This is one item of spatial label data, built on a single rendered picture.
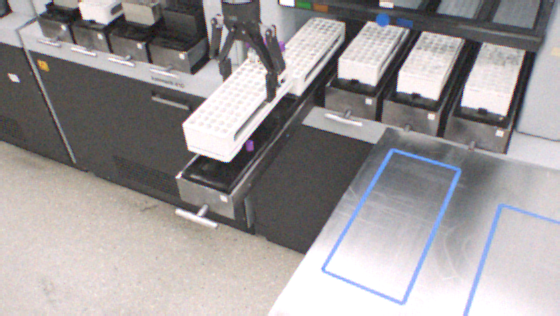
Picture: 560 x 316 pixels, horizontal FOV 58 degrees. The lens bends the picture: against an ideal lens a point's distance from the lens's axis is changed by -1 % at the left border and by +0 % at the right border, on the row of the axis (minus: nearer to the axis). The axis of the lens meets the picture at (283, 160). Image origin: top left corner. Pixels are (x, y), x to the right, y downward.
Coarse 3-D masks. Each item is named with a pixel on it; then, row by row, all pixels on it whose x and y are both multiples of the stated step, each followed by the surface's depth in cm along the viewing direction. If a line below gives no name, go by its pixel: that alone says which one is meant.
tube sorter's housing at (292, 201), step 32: (288, 32) 138; (352, 32) 161; (544, 64) 108; (384, 96) 125; (544, 96) 113; (320, 128) 137; (352, 128) 132; (384, 128) 127; (512, 128) 123; (544, 128) 117; (288, 160) 151; (320, 160) 145; (352, 160) 139; (512, 160) 116; (544, 160) 114; (256, 192) 169; (288, 192) 161; (320, 192) 154; (256, 224) 180; (288, 224) 172; (320, 224) 164
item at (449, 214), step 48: (384, 144) 108; (432, 144) 107; (384, 192) 98; (432, 192) 97; (480, 192) 97; (528, 192) 96; (336, 240) 90; (384, 240) 89; (432, 240) 89; (480, 240) 88; (528, 240) 88; (288, 288) 83; (336, 288) 82; (384, 288) 82; (432, 288) 82; (480, 288) 81; (528, 288) 81
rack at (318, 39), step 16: (304, 32) 137; (320, 32) 136; (336, 32) 136; (288, 48) 131; (304, 48) 131; (320, 48) 131; (336, 48) 138; (304, 64) 125; (320, 64) 131; (304, 80) 130
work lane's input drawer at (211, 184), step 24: (288, 96) 123; (312, 96) 126; (264, 120) 119; (288, 120) 118; (264, 144) 111; (192, 168) 106; (216, 168) 107; (240, 168) 107; (264, 168) 112; (192, 192) 106; (216, 192) 102; (240, 192) 104; (192, 216) 104
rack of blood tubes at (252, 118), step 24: (240, 72) 113; (264, 72) 112; (288, 72) 114; (216, 96) 107; (240, 96) 106; (264, 96) 107; (192, 120) 101; (216, 120) 101; (240, 120) 100; (192, 144) 102; (216, 144) 98; (240, 144) 103
